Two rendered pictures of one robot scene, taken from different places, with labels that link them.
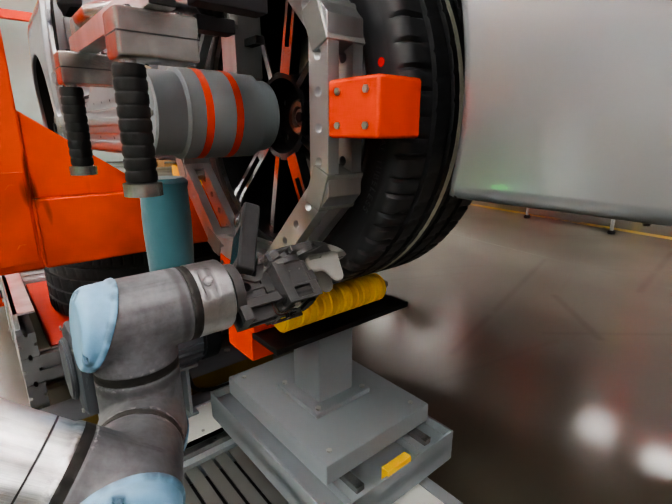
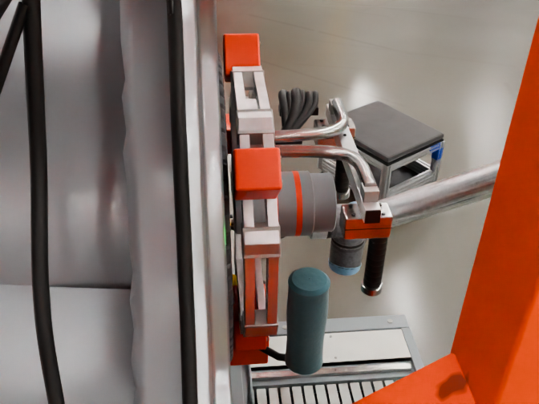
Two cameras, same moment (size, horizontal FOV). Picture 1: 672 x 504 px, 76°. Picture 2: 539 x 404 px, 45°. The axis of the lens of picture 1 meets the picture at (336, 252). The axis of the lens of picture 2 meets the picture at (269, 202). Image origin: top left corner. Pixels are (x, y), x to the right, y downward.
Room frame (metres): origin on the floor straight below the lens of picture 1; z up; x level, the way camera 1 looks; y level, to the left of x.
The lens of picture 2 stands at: (1.71, 0.82, 1.65)
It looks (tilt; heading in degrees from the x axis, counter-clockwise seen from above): 35 degrees down; 214
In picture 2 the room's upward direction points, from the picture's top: 1 degrees clockwise
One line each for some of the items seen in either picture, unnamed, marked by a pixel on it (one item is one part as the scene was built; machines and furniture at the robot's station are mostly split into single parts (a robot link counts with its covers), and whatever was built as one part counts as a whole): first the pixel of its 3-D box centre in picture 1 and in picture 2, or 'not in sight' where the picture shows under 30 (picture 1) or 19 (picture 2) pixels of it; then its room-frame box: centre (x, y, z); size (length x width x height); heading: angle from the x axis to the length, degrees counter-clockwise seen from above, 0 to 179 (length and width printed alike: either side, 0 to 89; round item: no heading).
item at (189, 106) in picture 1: (206, 114); (284, 204); (0.75, 0.22, 0.85); 0.21 x 0.14 x 0.14; 130
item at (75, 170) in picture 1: (77, 129); (375, 260); (0.78, 0.45, 0.83); 0.04 x 0.04 x 0.16
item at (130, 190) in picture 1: (135, 128); (342, 167); (0.52, 0.23, 0.83); 0.04 x 0.04 x 0.16
